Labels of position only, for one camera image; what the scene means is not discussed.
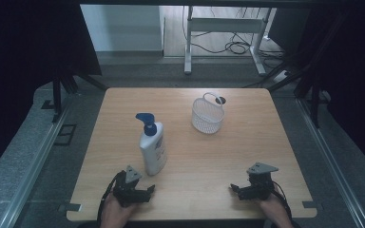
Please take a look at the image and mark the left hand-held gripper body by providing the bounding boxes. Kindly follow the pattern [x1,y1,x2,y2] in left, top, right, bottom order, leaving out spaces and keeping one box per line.
[112,164,144,209]

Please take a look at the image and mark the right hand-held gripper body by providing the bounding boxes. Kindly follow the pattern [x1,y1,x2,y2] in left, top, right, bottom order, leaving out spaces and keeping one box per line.
[246,161,279,201]

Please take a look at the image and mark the white pump bottle blue nozzle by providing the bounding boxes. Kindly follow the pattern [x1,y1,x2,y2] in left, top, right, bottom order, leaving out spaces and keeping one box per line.
[135,112,168,177]

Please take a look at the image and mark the person's left hand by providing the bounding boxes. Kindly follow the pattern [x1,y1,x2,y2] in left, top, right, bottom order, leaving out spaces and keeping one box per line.
[100,192,138,228]

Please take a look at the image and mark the person's right hand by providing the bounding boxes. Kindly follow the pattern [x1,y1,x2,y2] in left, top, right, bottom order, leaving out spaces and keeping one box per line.
[259,189,295,228]

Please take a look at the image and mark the black metal stand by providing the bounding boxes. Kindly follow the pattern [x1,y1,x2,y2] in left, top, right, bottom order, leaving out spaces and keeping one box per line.
[265,12,346,129]
[50,67,109,124]

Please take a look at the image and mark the white power strip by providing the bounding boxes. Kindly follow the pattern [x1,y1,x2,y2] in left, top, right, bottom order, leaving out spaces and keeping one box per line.
[273,70,290,83]

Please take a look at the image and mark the black curtain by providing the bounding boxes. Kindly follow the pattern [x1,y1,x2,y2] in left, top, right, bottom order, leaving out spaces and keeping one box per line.
[0,0,103,183]
[267,0,365,180]

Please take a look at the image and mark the left hand-held gripper black cable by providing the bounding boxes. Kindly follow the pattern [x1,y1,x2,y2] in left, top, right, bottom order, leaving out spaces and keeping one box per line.
[96,170,126,228]

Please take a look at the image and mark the hand-held gripper black cable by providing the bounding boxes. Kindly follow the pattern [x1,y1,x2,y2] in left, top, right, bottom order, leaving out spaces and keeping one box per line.
[96,170,126,228]
[269,180,295,222]

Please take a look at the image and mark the right hand-held gripper black cable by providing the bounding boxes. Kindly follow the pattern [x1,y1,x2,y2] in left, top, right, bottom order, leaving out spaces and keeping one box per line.
[269,180,295,222]

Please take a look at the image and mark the aluminium floor rail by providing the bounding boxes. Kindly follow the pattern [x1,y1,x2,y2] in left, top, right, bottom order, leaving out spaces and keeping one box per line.
[296,98,365,228]
[0,94,74,228]

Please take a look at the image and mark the black rectangular floor frame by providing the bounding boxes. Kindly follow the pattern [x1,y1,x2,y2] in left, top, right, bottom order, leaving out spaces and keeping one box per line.
[53,123,78,147]

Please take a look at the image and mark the black cables on floor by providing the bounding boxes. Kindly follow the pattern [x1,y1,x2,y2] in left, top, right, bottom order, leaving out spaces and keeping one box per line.
[182,6,286,69]

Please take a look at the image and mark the white metal desk frame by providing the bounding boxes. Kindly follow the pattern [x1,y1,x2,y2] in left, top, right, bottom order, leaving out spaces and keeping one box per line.
[183,5,273,77]

